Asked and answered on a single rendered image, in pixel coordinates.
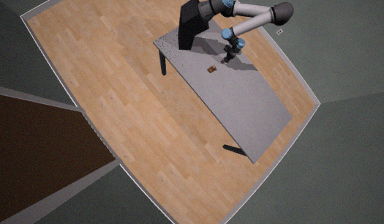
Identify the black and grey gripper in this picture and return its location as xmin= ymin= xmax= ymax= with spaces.
xmin=221 ymin=45 xmax=237 ymax=63

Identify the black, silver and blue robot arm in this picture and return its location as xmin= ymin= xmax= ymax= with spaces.
xmin=198 ymin=0 xmax=294 ymax=53

